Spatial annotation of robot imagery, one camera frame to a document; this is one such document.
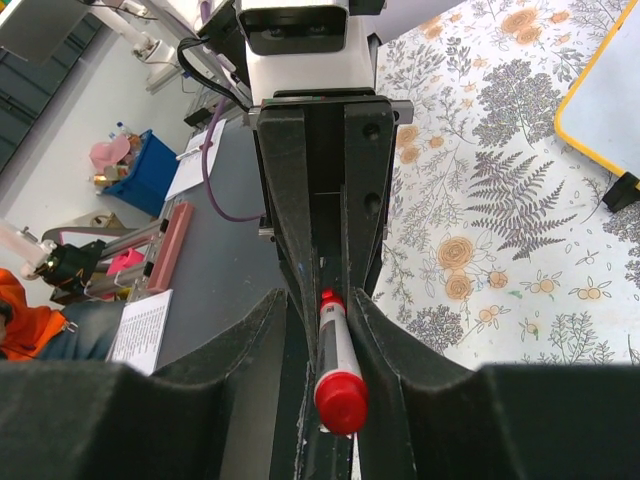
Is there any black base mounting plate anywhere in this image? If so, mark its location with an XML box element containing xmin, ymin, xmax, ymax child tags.
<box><xmin>269</xmin><ymin>300</ymin><xmax>354</xmax><ymax>479</ymax></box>

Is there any pink object on rail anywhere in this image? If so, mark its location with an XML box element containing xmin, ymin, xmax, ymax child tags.
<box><xmin>107</xmin><ymin>248</ymin><xmax>144</xmax><ymax>275</ymax></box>

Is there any printed white booklet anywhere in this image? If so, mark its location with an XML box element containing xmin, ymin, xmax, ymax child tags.
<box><xmin>108</xmin><ymin>289</ymin><xmax>173</xmax><ymax>376</ymax></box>

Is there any aluminium frame rail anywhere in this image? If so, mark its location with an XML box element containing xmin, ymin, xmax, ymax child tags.
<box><xmin>83</xmin><ymin>219</ymin><xmax>169</xmax><ymax>300</ymax></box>

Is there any yellow framed whiteboard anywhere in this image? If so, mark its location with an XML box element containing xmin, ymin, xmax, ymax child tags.
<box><xmin>554</xmin><ymin>1</ymin><xmax>639</xmax><ymax>176</ymax></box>

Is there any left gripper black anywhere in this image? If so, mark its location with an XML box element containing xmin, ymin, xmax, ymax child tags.
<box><xmin>249</xmin><ymin>89</ymin><xmax>414</xmax><ymax>361</ymax></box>

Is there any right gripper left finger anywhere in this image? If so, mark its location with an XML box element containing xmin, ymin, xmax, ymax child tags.
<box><xmin>1</xmin><ymin>289</ymin><xmax>287</xmax><ymax>479</ymax></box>

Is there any white paper sheet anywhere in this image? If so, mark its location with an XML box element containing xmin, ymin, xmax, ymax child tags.
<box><xmin>165</xmin><ymin>119</ymin><xmax>227</xmax><ymax>201</ymax></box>

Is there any red white marker pen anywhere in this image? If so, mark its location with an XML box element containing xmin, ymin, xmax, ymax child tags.
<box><xmin>314</xmin><ymin>289</ymin><xmax>369</xmax><ymax>435</ymax></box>

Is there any blue storage bin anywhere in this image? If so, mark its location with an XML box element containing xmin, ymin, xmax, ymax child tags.
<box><xmin>102</xmin><ymin>129</ymin><xmax>179</xmax><ymax>217</ymax></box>

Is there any person in orange jacket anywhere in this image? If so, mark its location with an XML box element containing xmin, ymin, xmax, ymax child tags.
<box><xmin>0</xmin><ymin>267</ymin><xmax>126</xmax><ymax>362</ymax></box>

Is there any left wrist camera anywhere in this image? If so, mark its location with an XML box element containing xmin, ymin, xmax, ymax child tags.
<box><xmin>236</xmin><ymin>1</ymin><xmax>385</xmax><ymax>105</ymax></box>

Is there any floral table mat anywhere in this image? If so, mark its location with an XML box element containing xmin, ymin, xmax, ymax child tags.
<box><xmin>374</xmin><ymin>1</ymin><xmax>639</xmax><ymax>369</ymax></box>

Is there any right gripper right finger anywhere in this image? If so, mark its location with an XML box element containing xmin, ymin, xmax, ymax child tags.
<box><xmin>348</xmin><ymin>289</ymin><xmax>639</xmax><ymax>479</ymax></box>

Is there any brown rectangular bar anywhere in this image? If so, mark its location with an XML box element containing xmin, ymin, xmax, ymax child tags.
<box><xmin>146</xmin><ymin>202</ymin><xmax>194</xmax><ymax>294</ymax></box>

